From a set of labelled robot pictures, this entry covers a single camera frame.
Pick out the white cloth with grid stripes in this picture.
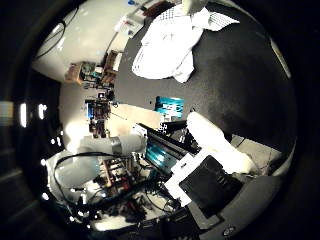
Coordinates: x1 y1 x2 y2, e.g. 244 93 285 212
131 3 241 84

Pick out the teal box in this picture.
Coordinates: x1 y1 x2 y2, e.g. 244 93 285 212
154 95 185 122

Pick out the wooden shelf with clutter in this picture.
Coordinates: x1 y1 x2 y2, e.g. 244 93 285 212
64 49 123 90

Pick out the black aluminium frame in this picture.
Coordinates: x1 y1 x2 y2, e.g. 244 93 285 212
135 120 203 161

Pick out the teal metal bracket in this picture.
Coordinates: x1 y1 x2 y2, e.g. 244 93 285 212
144 141 179 175

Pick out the black cable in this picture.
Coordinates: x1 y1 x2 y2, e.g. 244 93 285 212
53 151 134 208

